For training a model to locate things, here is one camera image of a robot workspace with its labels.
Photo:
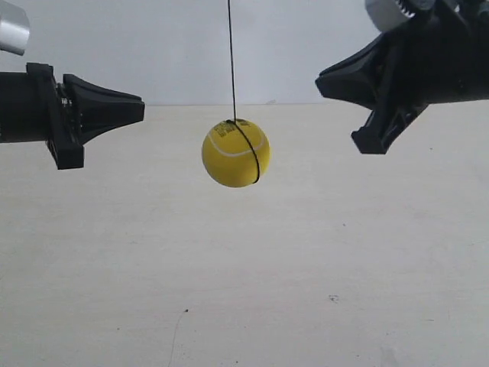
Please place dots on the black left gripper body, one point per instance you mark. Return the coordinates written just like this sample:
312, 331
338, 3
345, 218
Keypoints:
65, 149

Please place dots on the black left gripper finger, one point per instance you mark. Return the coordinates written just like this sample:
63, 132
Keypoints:
93, 110

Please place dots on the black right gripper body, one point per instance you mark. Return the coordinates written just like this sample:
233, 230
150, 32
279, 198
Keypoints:
427, 62

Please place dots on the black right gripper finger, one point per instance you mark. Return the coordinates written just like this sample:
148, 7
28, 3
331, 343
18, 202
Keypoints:
357, 78

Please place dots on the yellow tennis ball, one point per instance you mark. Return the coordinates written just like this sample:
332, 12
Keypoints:
236, 153

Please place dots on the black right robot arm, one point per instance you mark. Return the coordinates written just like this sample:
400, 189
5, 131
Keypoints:
478, 45

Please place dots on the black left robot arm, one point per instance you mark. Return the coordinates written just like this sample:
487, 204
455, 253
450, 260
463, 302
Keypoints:
23, 119

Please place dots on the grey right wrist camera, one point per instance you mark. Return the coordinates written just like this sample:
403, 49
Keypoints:
387, 14

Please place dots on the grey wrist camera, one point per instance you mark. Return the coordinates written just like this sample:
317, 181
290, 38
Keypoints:
15, 29
387, 14

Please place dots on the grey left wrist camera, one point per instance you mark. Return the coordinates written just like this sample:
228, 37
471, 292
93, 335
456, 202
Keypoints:
15, 29

